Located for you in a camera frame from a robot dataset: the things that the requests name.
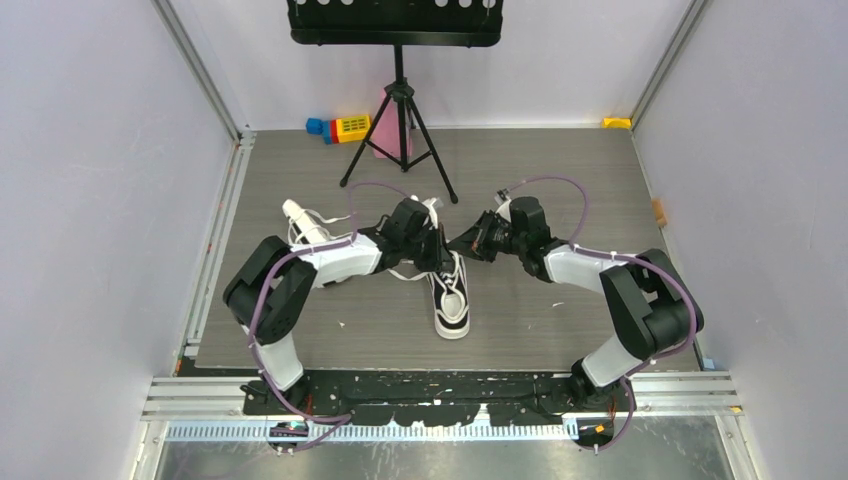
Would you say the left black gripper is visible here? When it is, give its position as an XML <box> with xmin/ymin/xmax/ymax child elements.
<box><xmin>402</xmin><ymin>224</ymin><xmax>458</xmax><ymax>273</ymax></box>

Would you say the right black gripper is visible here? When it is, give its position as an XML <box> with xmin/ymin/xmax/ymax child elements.
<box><xmin>448</xmin><ymin>209</ymin><xmax>527</xmax><ymax>264</ymax></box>

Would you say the black white sneaker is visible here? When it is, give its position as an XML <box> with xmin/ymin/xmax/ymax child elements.
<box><xmin>389</xmin><ymin>251</ymin><xmax>470</xmax><ymax>340</ymax></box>

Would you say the white sole sneaker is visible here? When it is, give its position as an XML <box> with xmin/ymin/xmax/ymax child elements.
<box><xmin>281</xmin><ymin>199</ymin><xmax>352</xmax><ymax>245</ymax></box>

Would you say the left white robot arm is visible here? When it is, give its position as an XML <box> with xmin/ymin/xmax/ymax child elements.
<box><xmin>222</xmin><ymin>197</ymin><xmax>455</xmax><ymax>414</ymax></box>

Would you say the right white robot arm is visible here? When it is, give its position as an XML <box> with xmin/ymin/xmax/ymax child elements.
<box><xmin>448</xmin><ymin>196</ymin><xmax>704</xmax><ymax>411</ymax></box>

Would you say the black music stand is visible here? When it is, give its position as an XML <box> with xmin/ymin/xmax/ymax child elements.
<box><xmin>287</xmin><ymin>0</ymin><xmax>503</xmax><ymax>204</ymax></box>

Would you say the pink foam block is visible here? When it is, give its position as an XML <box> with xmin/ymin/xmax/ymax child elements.
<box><xmin>370</xmin><ymin>92</ymin><xmax>415</xmax><ymax>159</ymax></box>

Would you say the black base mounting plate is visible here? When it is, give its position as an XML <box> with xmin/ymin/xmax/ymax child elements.
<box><xmin>240</xmin><ymin>370</ymin><xmax>629</xmax><ymax>427</ymax></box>

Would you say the colourful toy block phone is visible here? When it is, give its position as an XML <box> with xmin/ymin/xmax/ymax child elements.
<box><xmin>305</xmin><ymin>115</ymin><xmax>371</xmax><ymax>145</ymax></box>

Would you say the yellow corner piece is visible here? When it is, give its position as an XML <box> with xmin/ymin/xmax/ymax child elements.
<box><xmin>601</xmin><ymin>117</ymin><xmax>632</xmax><ymax>130</ymax></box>

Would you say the small wooden block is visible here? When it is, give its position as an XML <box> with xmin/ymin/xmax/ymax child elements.
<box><xmin>651</xmin><ymin>198</ymin><xmax>668</xmax><ymax>228</ymax></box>

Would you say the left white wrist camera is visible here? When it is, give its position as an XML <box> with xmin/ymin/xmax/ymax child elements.
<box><xmin>411</xmin><ymin>195</ymin><xmax>443</xmax><ymax>228</ymax></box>

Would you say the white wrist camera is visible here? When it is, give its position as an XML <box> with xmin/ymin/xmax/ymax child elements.
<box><xmin>411</xmin><ymin>195</ymin><xmax>443</xmax><ymax>228</ymax></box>
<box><xmin>495</xmin><ymin>189</ymin><xmax>512</xmax><ymax>222</ymax></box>

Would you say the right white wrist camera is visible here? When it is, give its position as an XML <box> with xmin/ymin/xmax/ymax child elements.
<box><xmin>495</xmin><ymin>189</ymin><xmax>512</xmax><ymax>222</ymax></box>

